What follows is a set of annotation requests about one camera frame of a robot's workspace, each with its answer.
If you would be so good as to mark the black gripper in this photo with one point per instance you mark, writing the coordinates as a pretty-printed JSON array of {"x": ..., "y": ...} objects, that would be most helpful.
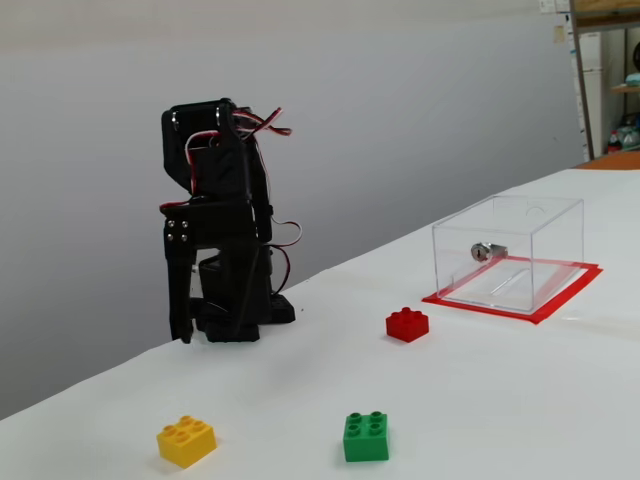
[{"x": 216, "y": 231}]

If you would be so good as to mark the yellow lego brick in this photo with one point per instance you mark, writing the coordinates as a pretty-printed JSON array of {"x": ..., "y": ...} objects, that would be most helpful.
[{"x": 186, "y": 442}]

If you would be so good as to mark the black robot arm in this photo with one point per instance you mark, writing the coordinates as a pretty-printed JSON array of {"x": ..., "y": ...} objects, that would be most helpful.
[{"x": 225, "y": 170}]

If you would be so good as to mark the red lego brick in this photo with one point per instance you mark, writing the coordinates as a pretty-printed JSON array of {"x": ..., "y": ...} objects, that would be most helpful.
[{"x": 407, "y": 326}]

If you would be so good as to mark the green lego brick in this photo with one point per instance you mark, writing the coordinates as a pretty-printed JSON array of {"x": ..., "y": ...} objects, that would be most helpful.
[{"x": 366, "y": 440}]

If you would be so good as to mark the transparent acrylic box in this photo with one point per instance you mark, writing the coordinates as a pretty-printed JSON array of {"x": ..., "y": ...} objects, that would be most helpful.
[{"x": 505, "y": 280}]

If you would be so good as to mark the silver cam lock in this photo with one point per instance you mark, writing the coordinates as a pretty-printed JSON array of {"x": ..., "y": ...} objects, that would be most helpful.
[{"x": 484, "y": 251}]

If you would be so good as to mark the orange table surface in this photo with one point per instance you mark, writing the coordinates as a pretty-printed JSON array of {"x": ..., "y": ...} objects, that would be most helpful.
[{"x": 615, "y": 161}]

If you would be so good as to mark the red capped bottle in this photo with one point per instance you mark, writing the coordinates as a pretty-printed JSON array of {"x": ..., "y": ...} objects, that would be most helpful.
[{"x": 613, "y": 144}]

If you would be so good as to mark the beige paper note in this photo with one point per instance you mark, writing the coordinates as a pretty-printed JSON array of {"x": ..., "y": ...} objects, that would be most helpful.
[{"x": 558, "y": 33}]

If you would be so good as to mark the white cabinet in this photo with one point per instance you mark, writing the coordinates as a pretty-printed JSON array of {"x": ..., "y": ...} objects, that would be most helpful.
[{"x": 594, "y": 75}]

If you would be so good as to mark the crumpled plastic bag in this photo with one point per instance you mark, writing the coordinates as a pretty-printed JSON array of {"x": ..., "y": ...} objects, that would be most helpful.
[{"x": 630, "y": 134}]

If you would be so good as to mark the wooden shelf board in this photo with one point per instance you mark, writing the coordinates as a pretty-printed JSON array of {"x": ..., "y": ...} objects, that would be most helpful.
[{"x": 625, "y": 89}]

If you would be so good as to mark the teal object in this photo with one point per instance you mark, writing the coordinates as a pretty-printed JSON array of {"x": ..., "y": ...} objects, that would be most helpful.
[{"x": 633, "y": 79}]

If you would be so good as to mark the red tape frame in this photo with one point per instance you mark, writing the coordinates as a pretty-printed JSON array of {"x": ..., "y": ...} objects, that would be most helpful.
[{"x": 545, "y": 312}]

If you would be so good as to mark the grey metal shelf frame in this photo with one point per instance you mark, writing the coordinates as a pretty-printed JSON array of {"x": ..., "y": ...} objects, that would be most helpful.
[{"x": 581, "y": 75}]

